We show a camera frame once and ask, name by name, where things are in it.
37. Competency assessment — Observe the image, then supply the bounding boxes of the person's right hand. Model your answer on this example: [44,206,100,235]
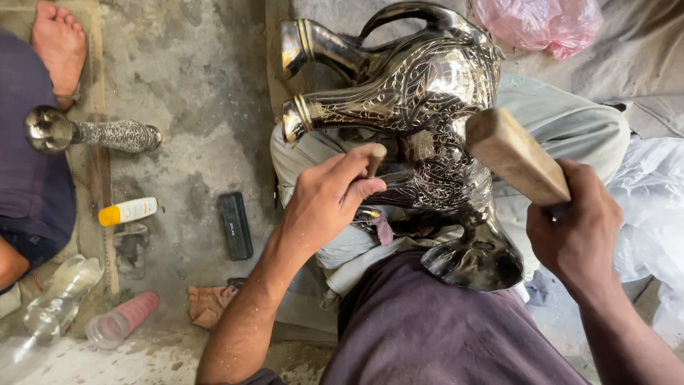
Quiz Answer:
[526,158,624,303]

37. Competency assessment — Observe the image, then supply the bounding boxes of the person's left hand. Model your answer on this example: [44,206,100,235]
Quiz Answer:
[278,143,388,257]

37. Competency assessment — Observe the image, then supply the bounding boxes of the wooden-handled chisel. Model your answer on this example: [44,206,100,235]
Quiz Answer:
[366,143,388,180]

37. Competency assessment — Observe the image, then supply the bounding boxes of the wooden mallet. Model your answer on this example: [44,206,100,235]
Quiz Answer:
[465,107,572,216]

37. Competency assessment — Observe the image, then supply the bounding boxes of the small purple cloth scrap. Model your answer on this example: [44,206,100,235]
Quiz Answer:
[368,214,394,247]

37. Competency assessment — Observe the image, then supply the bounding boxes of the white plastic sheet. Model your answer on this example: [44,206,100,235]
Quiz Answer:
[526,136,684,351]

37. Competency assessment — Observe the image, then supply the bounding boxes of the black rectangular case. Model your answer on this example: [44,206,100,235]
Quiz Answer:
[217,191,254,262]

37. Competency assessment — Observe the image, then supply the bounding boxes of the person's grey trousers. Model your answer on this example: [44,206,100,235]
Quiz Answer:
[269,74,632,300]

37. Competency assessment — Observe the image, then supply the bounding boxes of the brown rag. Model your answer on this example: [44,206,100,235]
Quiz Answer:
[187,283,239,330]

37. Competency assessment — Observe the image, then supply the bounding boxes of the large engraved silver metal vessel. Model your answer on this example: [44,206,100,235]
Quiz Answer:
[280,0,525,293]

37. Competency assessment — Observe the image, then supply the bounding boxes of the person's purple shirt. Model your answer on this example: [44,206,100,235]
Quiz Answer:
[230,248,591,385]

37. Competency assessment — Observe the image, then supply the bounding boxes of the white tube with yellow cap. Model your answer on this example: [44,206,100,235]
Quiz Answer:
[98,197,159,227]

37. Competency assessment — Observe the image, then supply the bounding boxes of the pink plastic bag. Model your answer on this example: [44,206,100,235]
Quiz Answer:
[472,0,605,61]

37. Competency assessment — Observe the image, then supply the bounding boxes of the small engraved silver metal piece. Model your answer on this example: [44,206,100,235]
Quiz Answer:
[24,105,163,156]

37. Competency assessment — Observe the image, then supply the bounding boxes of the pink plastic cup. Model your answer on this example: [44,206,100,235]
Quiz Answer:
[85,291,160,351]

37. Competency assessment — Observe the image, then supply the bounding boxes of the woven beige floor mat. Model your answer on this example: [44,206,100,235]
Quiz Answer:
[0,0,120,339]

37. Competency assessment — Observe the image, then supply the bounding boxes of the clear plastic bottle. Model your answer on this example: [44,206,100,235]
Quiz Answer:
[21,254,105,346]

